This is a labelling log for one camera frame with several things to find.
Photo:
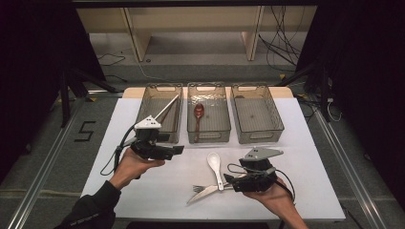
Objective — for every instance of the white ceramic spoon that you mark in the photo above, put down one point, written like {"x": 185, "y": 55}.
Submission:
{"x": 214, "y": 160}

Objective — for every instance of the aluminium floor rail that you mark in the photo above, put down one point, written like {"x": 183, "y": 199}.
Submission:
{"x": 38, "y": 181}
{"x": 350, "y": 168}

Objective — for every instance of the black metal stand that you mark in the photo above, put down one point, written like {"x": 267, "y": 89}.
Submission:
{"x": 65, "y": 101}
{"x": 323, "y": 92}

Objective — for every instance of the smoked clear plastic bin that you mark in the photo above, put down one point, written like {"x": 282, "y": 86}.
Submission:
{"x": 258, "y": 127}
{"x": 149, "y": 105}
{"x": 216, "y": 127}

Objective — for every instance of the brown wooden spoon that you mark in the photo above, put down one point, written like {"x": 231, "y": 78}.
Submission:
{"x": 199, "y": 109}

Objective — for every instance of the metal table knife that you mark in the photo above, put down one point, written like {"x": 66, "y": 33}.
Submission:
{"x": 200, "y": 194}

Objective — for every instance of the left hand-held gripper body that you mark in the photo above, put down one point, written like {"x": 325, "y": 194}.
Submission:
{"x": 148, "y": 149}

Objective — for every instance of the white chopstick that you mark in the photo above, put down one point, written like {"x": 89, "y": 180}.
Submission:
{"x": 167, "y": 106}

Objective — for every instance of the person's left hand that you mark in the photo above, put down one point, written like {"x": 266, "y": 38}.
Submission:
{"x": 133, "y": 168}

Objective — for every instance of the person's right hand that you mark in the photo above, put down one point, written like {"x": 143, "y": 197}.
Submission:
{"x": 275, "y": 197}

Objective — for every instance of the brown wooden chopstick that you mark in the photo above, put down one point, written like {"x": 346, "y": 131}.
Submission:
{"x": 168, "y": 113}

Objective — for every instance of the metal fork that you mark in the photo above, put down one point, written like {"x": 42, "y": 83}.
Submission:
{"x": 199, "y": 188}

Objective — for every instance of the black curtain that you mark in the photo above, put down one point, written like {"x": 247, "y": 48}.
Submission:
{"x": 369, "y": 95}
{"x": 31, "y": 79}

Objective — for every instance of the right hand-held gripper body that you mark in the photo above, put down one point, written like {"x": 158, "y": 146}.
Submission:
{"x": 258, "y": 171}

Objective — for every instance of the beige wooden desk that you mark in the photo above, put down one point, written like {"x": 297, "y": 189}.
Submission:
{"x": 191, "y": 19}

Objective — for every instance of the white table cover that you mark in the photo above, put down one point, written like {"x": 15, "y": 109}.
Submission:
{"x": 302, "y": 178}

